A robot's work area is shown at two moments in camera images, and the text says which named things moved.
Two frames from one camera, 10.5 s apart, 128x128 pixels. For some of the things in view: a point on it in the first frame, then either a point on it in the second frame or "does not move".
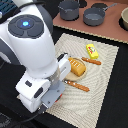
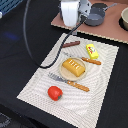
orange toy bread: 76,67 does not move
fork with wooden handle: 77,85 does not move
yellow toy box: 92,51 does not move
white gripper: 38,94 to 72,10
